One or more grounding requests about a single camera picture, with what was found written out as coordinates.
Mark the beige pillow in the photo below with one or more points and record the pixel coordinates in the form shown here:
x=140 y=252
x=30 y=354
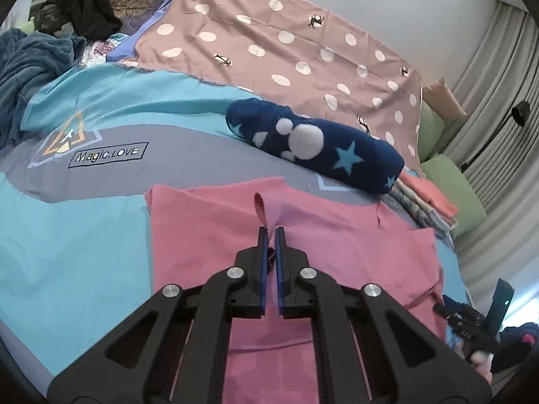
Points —
x=440 y=98

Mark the stack of folded clothes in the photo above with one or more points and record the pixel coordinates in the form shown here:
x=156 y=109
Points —
x=425 y=203

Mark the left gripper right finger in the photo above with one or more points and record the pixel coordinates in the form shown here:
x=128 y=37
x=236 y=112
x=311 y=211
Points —
x=367 y=347

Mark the green pillow near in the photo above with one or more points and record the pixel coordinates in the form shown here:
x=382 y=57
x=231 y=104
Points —
x=445 y=174

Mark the navy star plush pillow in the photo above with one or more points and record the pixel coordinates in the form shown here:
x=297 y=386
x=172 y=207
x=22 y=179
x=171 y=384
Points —
x=340 y=152

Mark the dark blue clothes pile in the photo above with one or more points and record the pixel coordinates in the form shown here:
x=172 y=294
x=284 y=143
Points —
x=29 y=62

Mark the right white gloved hand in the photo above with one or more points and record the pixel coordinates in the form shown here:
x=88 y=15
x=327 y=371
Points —
x=480 y=360

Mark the green pillow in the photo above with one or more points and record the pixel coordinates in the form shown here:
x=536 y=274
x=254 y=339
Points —
x=445 y=174
x=429 y=131

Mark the blue grey bed sheet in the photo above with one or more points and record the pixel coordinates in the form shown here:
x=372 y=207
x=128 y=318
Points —
x=75 y=239

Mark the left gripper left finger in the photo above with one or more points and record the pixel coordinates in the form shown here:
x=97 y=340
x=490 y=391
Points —
x=173 y=348

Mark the dark clothes on chair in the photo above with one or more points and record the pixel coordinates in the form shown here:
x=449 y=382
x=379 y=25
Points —
x=515 y=344

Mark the grey striped curtain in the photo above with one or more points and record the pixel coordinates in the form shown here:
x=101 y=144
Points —
x=498 y=143

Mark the pink polka dot blanket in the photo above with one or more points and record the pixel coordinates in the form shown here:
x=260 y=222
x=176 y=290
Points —
x=293 y=53

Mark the pink garment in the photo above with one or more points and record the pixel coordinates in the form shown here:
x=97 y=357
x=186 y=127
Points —
x=198 y=232

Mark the green pillow far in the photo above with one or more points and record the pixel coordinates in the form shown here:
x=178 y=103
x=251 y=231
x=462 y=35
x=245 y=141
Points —
x=429 y=131

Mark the black garment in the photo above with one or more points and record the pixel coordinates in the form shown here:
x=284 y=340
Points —
x=92 y=19

